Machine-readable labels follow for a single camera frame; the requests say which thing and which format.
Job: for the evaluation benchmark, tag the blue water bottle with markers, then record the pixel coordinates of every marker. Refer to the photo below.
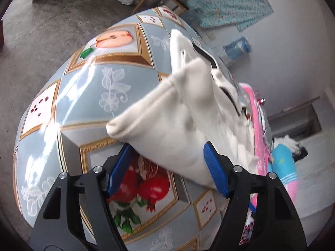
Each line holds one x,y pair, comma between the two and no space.
236,48

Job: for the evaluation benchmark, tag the floral wall cloth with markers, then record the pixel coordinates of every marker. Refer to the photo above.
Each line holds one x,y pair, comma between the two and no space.
230,2

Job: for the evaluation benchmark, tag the silver glitter cushion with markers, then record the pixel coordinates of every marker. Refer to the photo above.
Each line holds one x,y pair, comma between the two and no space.
267,128

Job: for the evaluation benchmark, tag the wall socket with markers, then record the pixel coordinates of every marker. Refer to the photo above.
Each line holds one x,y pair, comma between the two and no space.
212,35

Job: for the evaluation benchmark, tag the fruit-printed tablecloth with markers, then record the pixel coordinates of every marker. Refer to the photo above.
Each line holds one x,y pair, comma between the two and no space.
78,104

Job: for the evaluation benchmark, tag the brown wooden pole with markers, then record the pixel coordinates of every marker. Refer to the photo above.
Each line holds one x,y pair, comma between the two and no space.
293,108

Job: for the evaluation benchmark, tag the black white cloth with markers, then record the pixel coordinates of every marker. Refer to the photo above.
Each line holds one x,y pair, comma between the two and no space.
294,146

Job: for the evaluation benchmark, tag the pink floral blanket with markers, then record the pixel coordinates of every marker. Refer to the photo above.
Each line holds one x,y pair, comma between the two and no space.
261,141

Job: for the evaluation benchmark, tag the white water dispenser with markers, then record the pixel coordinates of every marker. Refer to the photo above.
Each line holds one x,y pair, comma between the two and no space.
225,58

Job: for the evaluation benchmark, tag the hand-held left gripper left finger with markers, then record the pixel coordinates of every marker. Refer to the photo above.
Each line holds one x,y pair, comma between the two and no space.
119,172

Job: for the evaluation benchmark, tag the cream zip jacket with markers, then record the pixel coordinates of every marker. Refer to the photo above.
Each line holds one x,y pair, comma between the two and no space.
170,125

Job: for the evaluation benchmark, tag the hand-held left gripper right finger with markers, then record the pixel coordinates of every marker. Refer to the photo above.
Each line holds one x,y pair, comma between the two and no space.
217,170

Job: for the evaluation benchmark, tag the red bottle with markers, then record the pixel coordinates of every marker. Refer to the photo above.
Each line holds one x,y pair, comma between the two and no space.
261,102

